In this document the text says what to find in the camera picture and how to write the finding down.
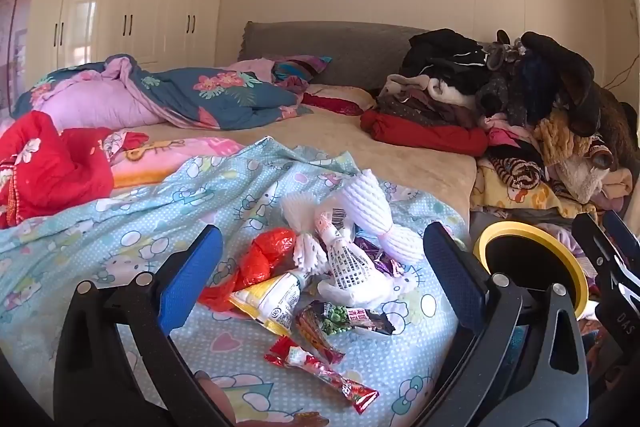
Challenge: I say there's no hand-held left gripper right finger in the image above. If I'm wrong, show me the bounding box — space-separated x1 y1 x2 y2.
415 222 591 427

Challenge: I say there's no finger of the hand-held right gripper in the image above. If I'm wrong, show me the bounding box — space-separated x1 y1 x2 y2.
571 212 632 303
602 209 640 268

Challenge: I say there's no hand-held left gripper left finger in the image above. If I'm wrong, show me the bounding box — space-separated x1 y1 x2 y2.
52 224 236 427

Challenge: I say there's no black bin with yellow rim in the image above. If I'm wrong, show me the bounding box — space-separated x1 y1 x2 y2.
472 221 591 323

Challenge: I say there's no purple foil wrapper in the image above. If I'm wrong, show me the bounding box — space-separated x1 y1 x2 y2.
357 237 406 278

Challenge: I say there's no orange-red plastic bag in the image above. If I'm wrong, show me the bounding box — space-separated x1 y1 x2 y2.
197 228 298 308

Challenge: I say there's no yellow white snack packet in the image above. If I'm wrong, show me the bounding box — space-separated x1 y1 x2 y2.
228 269 313 337

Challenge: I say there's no white printed plastic bag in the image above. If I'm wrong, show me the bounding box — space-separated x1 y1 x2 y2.
314 202 421 308

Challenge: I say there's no large white foam fruit net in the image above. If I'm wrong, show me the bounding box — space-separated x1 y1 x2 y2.
340 169 426 265

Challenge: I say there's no small white foam fruit net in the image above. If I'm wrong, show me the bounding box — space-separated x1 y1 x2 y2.
279 192 321 238
291 232 328 272

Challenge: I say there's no green pea snack packet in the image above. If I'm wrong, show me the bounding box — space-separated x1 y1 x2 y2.
310 301 396 337

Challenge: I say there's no red-brown snack wrapper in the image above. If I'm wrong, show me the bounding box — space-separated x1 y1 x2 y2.
295 307 347 364

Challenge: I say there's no long red snack wrapper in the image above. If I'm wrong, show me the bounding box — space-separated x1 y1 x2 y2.
264 336 381 415

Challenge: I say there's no person's left hand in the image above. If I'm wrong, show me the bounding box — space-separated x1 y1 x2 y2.
196 371 237 427

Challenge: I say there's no light purple cloth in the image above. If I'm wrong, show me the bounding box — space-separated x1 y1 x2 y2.
547 224 583 268

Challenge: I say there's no light blue cartoon blanket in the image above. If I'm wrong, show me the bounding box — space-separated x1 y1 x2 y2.
0 137 471 427

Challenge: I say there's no yellow cartoon blanket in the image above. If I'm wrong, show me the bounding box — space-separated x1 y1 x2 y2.
470 157 601 212

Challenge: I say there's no pink cartoon blanket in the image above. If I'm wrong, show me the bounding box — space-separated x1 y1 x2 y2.
102 129 248 190

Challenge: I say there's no folded red cloth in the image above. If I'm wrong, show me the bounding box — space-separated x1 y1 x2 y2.
360 109 490 158

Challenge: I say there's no bed with beige sheet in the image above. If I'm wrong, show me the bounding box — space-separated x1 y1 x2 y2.
115 107 478 212

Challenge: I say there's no red floral quilt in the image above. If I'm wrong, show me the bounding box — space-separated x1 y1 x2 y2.
0 111 151 230

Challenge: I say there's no blue floral quilt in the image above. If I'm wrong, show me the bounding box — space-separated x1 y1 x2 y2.
11 53 313 131

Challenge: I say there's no pile of clothes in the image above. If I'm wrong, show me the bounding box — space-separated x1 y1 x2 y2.
375 28 636 218

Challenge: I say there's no beige red pillow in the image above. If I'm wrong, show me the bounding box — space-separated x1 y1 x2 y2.
301 84 376 116

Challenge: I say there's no light pink cloth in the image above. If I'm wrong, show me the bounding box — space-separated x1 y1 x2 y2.
222 58 281 75

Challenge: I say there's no striped pillow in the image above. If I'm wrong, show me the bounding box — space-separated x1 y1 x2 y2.
272 55 333 82

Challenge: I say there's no grey headboard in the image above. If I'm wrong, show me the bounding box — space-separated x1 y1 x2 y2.
237 21 436 92

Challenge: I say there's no pink cartoon door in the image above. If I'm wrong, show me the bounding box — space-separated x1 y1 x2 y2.
0 0 33 118

